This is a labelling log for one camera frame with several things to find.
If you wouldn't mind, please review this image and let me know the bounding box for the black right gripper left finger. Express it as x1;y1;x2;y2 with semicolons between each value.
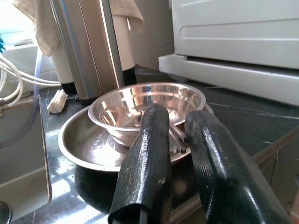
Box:
107;104;173;224

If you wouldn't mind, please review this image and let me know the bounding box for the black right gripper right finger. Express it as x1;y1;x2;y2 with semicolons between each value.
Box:
184;110;292;224

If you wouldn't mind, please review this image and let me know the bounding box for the steel mixing bowl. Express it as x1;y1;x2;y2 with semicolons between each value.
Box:
88;82;206;148

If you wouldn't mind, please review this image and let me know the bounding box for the steel utensil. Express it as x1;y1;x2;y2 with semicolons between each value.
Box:
168;123;192;156

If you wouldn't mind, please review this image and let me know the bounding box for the large shallow steel plate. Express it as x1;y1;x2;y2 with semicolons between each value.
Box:
57;102;214;173

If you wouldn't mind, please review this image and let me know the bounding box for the white plastic clip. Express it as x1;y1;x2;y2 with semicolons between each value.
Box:
46;90;69;114

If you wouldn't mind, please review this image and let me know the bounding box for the white water filter canister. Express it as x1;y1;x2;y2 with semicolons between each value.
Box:
111;14;137;86
50;44;78;94

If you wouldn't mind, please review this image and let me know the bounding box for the steel sink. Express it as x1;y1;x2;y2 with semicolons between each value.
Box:
0;44;51;203

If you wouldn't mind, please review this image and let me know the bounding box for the clear plastic tube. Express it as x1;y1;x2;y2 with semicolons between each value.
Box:
0;52;44;149

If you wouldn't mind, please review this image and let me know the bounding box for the tall steel cylinder housing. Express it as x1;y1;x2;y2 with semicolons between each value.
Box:
49;0;124;105

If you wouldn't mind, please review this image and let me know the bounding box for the white appliance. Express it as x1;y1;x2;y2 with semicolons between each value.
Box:
158;0;299;107

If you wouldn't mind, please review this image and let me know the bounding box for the beige towel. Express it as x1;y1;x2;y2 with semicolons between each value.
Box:
13;0;144;56

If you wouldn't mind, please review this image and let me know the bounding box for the white hose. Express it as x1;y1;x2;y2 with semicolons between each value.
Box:
0;69;24;103
0;56;63;86

